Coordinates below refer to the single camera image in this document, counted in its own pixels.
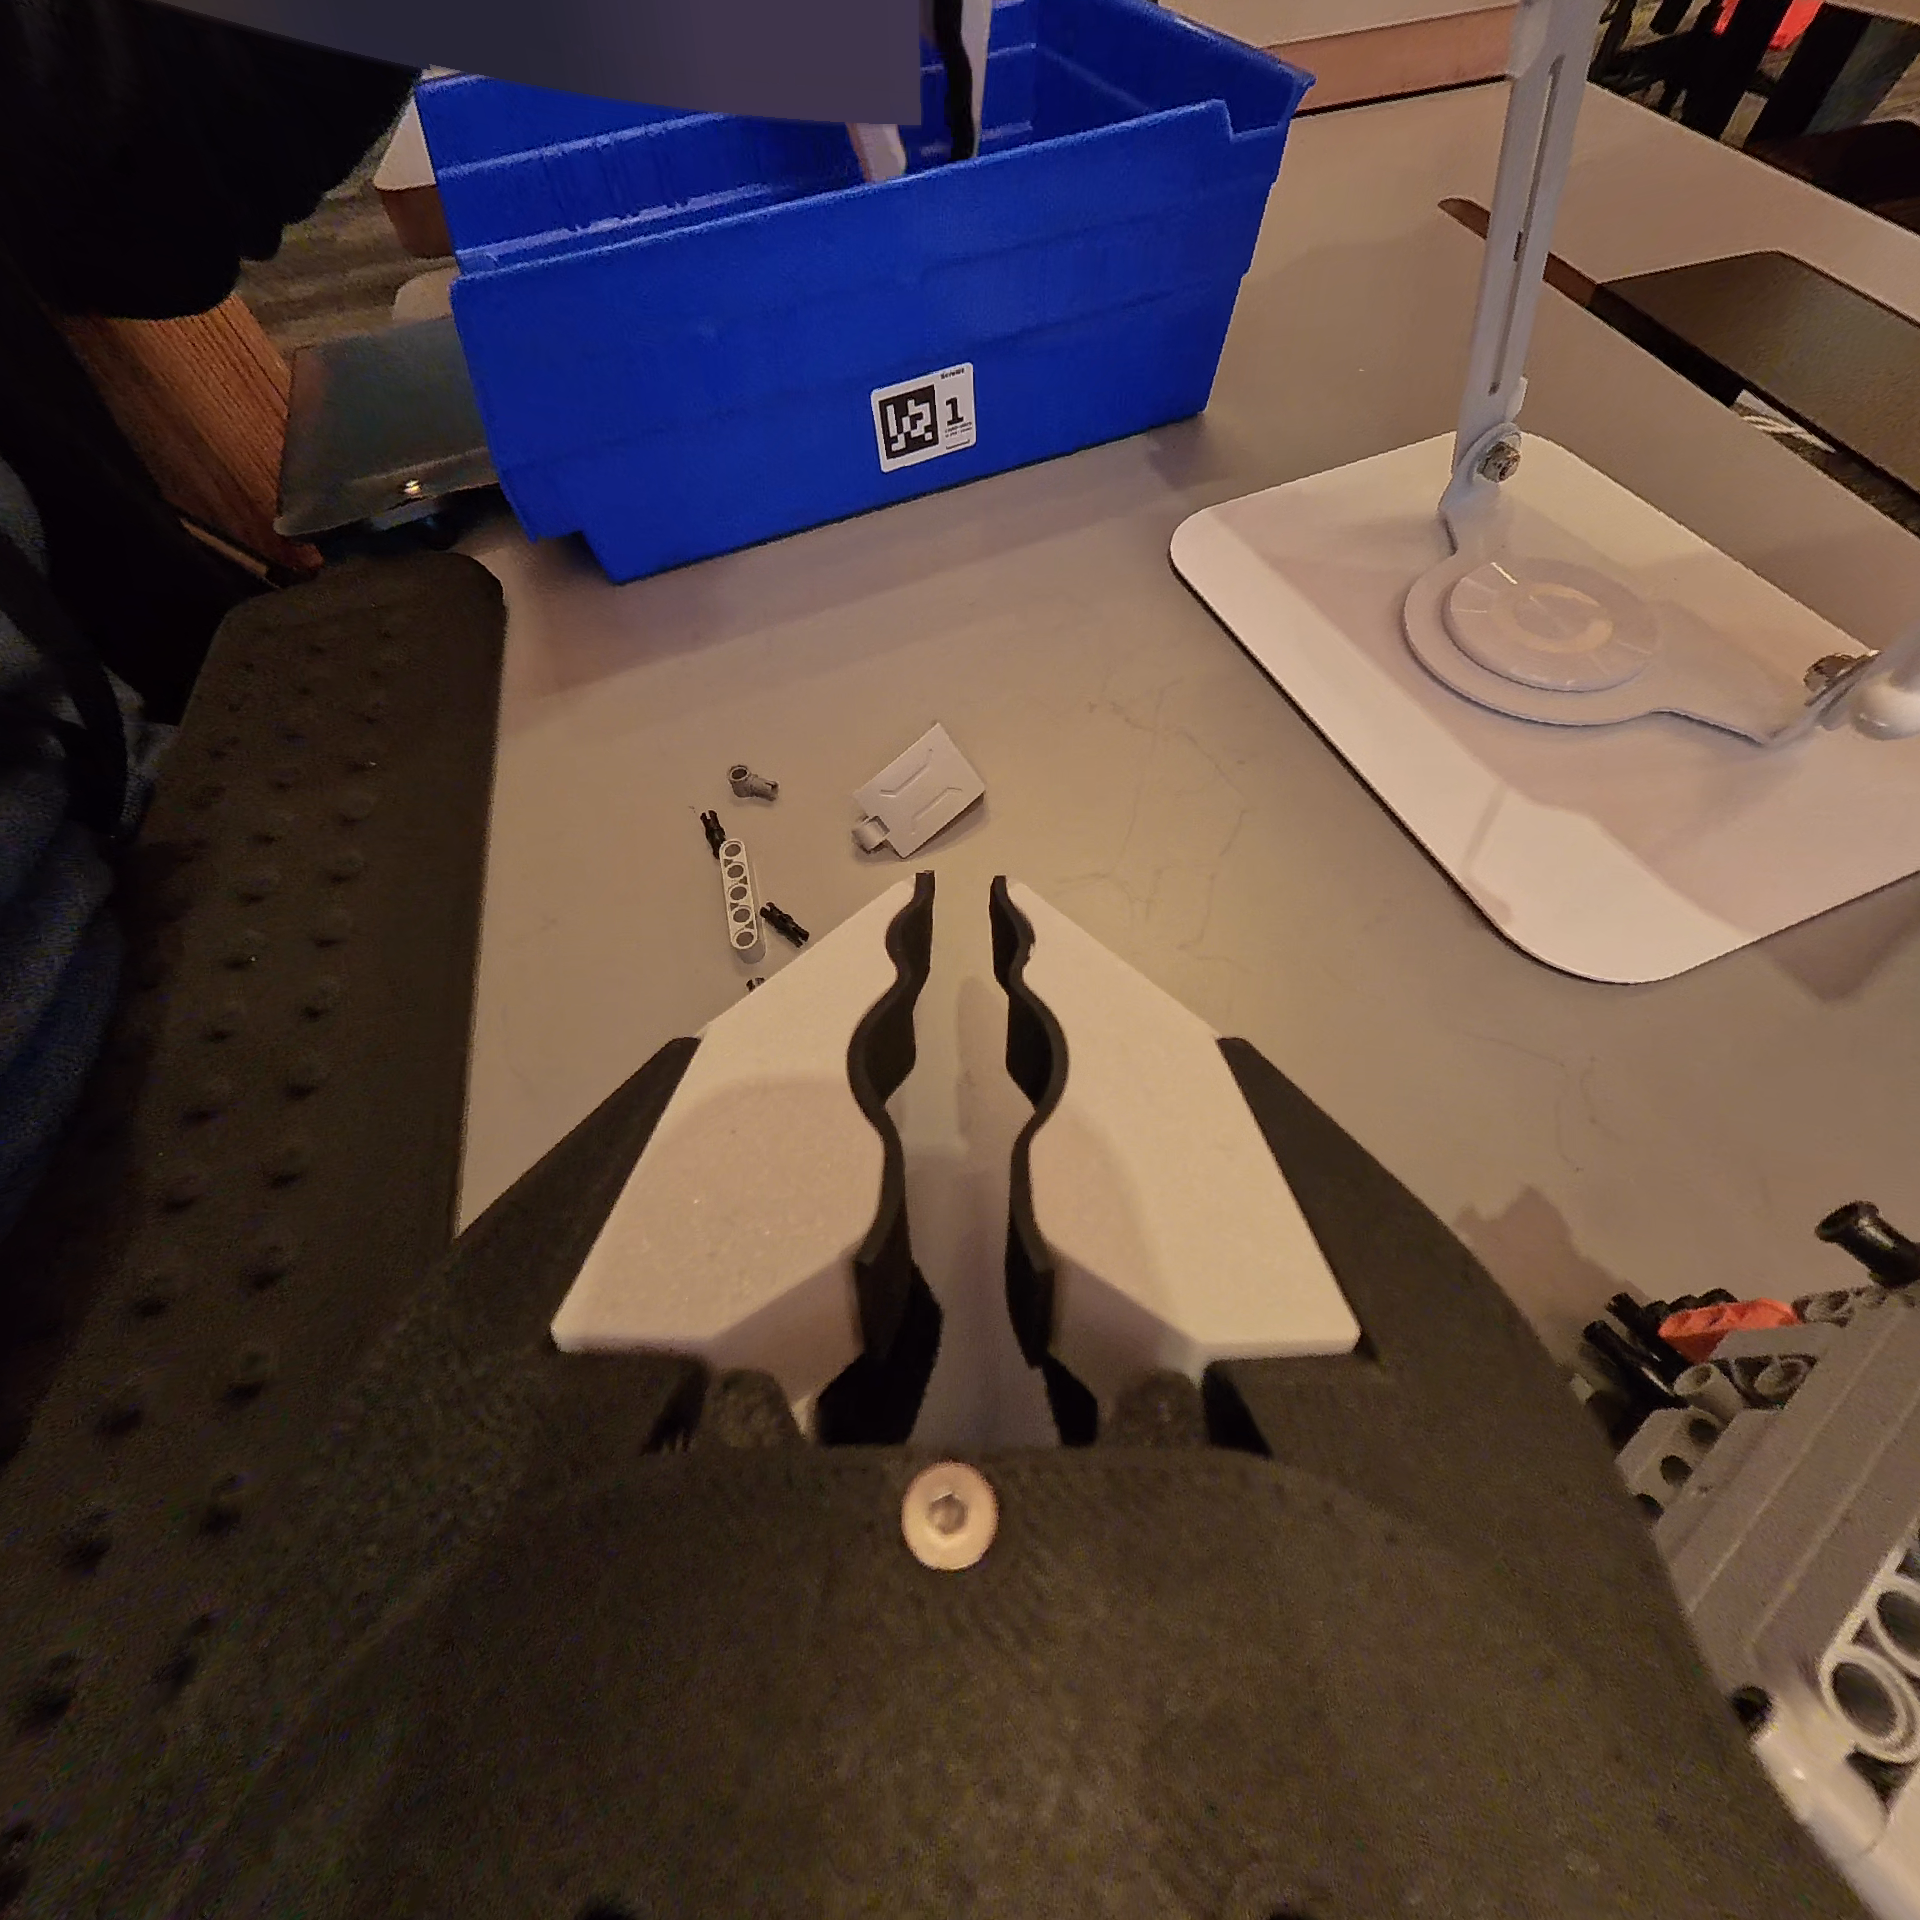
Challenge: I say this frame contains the dark flat panel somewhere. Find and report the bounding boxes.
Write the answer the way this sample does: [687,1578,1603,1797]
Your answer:
[1437,193,1920,495]

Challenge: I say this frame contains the white desk stand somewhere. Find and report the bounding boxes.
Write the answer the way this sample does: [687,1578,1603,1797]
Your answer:
[1171,0,1920,985]

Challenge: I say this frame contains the grey toy building model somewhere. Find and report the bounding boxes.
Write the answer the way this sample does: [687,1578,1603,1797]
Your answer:
[1576,1200,1920,1920]

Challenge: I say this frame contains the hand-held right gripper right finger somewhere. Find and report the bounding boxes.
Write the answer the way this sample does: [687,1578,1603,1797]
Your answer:
[987,872,1364,1431]

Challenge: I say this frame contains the blue plastic bin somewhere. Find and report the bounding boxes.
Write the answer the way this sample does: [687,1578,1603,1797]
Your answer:
[411,0,1315,585]

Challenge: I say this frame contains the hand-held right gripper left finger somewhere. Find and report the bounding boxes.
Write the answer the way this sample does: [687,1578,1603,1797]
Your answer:
[548,870,941,1431]

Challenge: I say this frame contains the grey curved toy panel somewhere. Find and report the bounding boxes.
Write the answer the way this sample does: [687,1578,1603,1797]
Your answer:
[852,722,992,860]

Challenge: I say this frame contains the white printed tag label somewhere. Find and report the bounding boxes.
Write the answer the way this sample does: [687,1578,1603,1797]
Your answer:
[871,362,980,473]

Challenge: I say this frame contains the black dimpled pad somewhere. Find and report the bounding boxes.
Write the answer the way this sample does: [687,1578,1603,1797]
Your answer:
[0,551,509,1801]

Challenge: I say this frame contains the ribbed wooden cabinet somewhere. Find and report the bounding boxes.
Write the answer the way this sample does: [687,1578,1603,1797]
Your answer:
[59,292,325,578]

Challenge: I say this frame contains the metal plate with caster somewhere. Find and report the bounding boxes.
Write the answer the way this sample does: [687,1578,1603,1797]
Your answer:
[274,335,505,540]

